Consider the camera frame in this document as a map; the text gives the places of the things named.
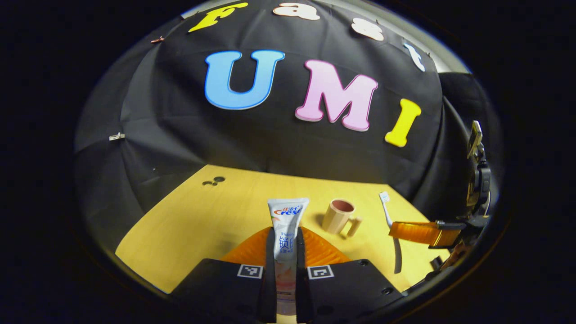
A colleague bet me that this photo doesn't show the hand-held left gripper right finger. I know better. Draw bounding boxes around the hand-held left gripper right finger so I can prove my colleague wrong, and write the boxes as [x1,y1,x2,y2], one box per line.
[295,226,405,324]

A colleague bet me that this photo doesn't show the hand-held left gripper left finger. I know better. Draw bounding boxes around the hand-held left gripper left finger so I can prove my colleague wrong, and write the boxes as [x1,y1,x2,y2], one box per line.
[173,226,277,324]

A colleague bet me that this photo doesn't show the white toothbrush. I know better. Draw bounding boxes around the white toothbrush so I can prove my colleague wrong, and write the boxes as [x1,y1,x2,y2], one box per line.
[379,191,403,274]

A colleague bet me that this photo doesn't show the white toothpaste tube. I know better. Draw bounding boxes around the white toothpaste tube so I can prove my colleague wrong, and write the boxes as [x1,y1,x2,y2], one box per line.
[267,198,310,315]

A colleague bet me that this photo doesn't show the beige cup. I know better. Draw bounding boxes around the beige cup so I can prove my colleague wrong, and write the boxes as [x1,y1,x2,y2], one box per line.
[322,199,363,238]

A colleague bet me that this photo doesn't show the black backdrop cloth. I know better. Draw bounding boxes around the black backdrop cloth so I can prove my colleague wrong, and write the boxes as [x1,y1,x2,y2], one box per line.
[74,0,500,270]

